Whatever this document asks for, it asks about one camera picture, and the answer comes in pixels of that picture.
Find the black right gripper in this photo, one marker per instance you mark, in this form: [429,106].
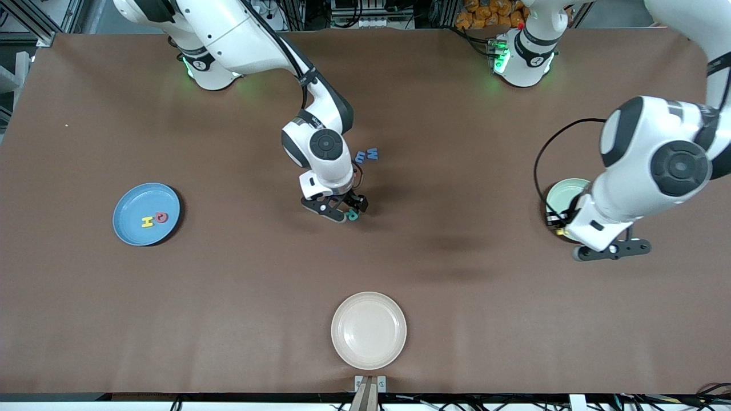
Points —
[349,199]

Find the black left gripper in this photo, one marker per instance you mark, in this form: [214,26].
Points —
[557,218]

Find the pink foam capital Q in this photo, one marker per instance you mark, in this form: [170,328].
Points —
[159,221]

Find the yellow foam capital H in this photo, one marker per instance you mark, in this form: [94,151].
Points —
[148,222]

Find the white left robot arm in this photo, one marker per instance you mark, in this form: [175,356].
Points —
[634,194]

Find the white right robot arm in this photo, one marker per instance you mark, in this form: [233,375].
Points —
[334,168]

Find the green plate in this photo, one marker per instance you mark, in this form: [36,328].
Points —
[565,194]

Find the cream plate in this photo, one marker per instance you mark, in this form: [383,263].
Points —
[369,331]

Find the blue plate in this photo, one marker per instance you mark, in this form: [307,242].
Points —
[146,197]

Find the blue foam small m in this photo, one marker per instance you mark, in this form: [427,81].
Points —
[361,157]

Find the blue foam capital W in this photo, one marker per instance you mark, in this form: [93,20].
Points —
[372,153]

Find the grey equipment rack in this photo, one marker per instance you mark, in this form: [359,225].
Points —
[371,23]

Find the white tag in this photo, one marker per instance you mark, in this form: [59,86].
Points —
[577,403]

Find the orange objects pile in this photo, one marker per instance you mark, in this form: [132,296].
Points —
[485,14]

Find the grey metal mount bracket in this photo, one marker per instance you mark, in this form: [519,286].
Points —
[358,381]

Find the aluminium frame profile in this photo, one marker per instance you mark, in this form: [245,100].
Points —
[45,39]

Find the grey table side bracket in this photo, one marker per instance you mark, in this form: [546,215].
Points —
[23,63]

